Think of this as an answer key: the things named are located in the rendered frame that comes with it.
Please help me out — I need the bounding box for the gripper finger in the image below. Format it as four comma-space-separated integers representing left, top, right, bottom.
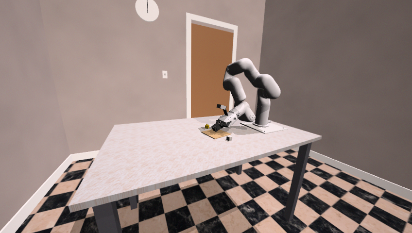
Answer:
211, 120, 221, 128
214, 121, 231, 132

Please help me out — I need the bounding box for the tan flat mat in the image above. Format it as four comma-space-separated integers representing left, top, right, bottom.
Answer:
202, 129, 231, 139

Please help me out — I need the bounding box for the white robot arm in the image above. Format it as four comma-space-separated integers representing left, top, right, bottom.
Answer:
223, 58, 280, 127

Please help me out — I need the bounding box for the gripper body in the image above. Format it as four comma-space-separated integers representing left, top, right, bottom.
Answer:
218, 110, 238, 128

